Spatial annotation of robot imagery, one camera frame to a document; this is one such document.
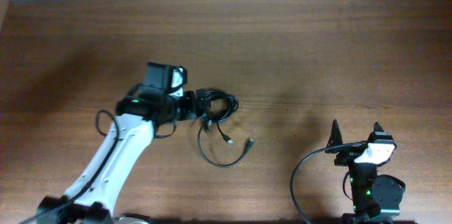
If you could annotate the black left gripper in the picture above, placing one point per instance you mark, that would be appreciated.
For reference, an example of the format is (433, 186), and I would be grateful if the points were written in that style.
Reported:
(188, 111)

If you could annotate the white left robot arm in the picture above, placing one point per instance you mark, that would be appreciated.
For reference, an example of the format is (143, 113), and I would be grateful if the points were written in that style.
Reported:
(159, 99)

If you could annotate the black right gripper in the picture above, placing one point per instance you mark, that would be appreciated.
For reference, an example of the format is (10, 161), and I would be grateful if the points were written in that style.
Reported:
(347, 157)

